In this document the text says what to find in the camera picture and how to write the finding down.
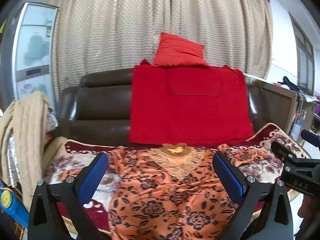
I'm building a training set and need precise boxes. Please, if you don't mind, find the orange floral blouse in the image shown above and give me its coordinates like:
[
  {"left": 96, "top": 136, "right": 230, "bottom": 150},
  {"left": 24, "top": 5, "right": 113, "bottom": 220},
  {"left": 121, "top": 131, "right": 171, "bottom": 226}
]
[{"left": 107, "top": 142, "right": 276, "bottom": 240}]

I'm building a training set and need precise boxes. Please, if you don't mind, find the blue yellow toy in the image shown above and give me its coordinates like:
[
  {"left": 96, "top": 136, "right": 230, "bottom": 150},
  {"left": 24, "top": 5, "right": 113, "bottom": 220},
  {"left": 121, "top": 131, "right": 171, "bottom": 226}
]
[{"left": 1, "top": 183, "right": 29, "bottom": 229}]

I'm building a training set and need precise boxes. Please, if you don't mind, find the wooden side cabinet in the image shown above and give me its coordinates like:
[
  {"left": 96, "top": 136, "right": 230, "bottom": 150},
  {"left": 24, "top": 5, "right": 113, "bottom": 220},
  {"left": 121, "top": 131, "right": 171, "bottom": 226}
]
[{"left": 244, "top": 74, "right": 317, "bottom": 146}]

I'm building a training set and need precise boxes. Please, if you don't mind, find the floral plush sofa blanket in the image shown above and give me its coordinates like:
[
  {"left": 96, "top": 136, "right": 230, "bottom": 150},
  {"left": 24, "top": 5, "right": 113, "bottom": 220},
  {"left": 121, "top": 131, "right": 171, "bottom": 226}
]
[{"left": 43, "top": 123, "right": 309, "bottom": 239}]

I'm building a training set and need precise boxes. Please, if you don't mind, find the large red cushion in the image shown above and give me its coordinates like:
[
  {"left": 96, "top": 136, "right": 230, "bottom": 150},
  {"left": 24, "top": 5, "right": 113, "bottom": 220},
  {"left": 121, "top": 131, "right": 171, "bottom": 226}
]
[{"left": 129, "top": 63, "right": 253, "bottom": 146}]

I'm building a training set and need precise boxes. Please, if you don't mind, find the beige quilted jacket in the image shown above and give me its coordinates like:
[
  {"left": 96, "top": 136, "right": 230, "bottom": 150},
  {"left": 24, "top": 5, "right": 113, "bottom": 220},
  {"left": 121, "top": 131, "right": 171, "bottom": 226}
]
[{"left": 1, "top": 91, "right": 49, "bottom": 210}]

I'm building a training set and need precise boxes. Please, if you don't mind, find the dark brown leather sofa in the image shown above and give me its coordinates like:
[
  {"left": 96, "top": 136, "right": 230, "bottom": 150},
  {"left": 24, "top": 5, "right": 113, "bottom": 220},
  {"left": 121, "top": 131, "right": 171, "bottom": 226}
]
[{"left": 51, "top": 67, "right": 298, "bottom": 147}]

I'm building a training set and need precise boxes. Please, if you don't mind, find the small red pillow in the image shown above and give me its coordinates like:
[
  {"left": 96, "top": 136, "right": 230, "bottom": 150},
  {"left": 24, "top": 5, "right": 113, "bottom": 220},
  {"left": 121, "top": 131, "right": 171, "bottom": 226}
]
[{"left": 153, "top": 32, "right": 209, "bottom": 68}]

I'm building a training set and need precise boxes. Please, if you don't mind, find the white floral refrigerator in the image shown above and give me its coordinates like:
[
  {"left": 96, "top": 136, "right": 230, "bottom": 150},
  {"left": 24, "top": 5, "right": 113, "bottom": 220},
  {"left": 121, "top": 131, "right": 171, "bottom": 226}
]
[{"left": 1, "top": 2, "right": 58, "bottom": 109}]

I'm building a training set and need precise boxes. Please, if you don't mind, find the beige dotted curtain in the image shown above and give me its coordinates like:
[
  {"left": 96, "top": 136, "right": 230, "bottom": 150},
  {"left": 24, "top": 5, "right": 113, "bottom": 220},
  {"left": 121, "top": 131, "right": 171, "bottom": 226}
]
[{"left": 46, "top": 0, "right": 273, "bottom": 98}]

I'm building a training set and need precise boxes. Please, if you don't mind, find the window with dark frame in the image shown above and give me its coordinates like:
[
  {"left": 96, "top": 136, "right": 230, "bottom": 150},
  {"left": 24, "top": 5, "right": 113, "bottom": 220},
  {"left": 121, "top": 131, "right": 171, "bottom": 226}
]
[{"left": 289, "top": 14, "right": 315, "bottom": 95}]

